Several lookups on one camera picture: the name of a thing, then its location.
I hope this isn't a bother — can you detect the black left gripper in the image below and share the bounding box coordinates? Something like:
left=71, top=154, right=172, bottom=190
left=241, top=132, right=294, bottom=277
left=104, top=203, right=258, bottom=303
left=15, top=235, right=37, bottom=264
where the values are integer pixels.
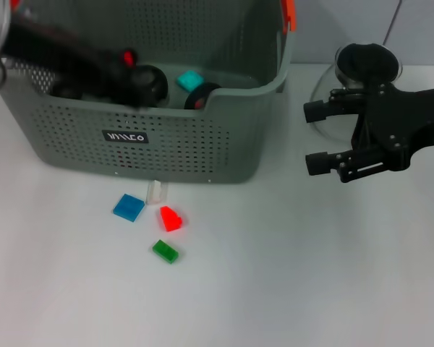
left=1, top=23, right=132, bottom=99

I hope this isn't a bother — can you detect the thin grey wall cable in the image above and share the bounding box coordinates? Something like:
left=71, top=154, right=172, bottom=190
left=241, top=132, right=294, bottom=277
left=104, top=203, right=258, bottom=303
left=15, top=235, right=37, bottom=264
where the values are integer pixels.
left=383, top=0, right=403, bottom=43

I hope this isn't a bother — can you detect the glass teacup with black holder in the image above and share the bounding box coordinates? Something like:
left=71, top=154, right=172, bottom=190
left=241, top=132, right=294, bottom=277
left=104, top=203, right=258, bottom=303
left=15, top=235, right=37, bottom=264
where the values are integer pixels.
left=183, top=82, right=224, bottom=109
left=129, top=64, right=170, bottom=108

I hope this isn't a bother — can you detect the clear white building brick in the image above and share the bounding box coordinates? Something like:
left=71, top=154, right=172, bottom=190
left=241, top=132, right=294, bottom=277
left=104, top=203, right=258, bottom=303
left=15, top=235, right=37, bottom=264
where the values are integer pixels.
left=145, top=180, right=167, bottom=206

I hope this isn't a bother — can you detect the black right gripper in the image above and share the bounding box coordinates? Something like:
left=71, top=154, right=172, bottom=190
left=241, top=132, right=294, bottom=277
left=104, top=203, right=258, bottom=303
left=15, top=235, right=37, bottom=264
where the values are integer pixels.
left=303, top=83, right=434, bottom=184

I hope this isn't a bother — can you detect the teal square plate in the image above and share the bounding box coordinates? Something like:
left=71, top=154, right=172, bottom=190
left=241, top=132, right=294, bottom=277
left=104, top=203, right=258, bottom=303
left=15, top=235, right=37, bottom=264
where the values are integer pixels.
left=176, top=70, right=205, bottom=91

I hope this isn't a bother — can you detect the glass teapot with black lid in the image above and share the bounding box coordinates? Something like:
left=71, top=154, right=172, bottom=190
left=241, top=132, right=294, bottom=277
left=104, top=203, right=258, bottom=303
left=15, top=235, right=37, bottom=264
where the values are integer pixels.
left=309, top=42, right=403, bottom=140

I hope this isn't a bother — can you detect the grey-green perforated storage bin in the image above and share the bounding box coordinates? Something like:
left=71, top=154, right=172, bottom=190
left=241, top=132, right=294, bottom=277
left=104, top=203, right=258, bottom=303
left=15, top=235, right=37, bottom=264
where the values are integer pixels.
left=0, top=0, right=297, bottom=184

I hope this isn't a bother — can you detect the green rectangular building brick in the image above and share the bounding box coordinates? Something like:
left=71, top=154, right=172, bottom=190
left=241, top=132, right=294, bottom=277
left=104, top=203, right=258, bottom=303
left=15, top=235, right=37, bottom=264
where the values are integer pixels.
left=152, top=239, right=180, bottom=265

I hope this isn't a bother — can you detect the blue building brick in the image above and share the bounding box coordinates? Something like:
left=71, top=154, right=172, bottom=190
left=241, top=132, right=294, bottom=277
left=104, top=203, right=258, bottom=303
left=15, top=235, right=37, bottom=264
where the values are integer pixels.
left=112, top=193, right=145, bottom=222

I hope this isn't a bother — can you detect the large bright red brick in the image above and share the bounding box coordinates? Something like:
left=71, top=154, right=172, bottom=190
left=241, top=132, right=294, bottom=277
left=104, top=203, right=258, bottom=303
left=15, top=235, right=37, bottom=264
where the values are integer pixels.
left=159, top=206, right=185, bottom=232

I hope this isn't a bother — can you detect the small black clay teacup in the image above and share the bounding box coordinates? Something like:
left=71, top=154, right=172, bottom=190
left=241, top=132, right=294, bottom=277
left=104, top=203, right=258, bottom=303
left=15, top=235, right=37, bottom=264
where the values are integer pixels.
left=52, top=81, right=83, bottom=99

